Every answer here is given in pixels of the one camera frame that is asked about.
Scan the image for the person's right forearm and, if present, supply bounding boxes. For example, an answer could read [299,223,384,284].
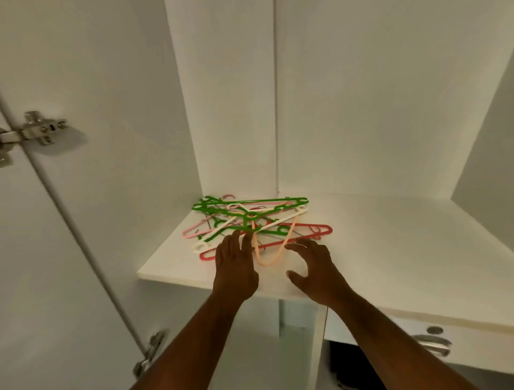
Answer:
[325,285,479,390]

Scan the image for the metal door hinge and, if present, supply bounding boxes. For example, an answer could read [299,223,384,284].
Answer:
[132,328,170,379]
[0,111,70,167]

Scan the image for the person's left hand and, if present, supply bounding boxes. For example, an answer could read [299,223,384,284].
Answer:
[213,231,260,302]

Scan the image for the white wooden wardrobe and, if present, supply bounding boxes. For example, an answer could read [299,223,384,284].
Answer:
[0,0,514,390]

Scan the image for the person's right hand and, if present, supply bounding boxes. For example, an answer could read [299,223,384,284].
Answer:
[285,237,352,306]

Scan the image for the person's left forearm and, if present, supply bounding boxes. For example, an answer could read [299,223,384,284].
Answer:
[132,289,258,390]

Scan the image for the pile of coloured plastic hangers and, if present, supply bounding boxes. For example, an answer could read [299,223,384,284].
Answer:
[182,193,334,267]

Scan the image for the metal drawer handle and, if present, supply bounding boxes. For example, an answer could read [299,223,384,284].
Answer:
[413,333,453,358]

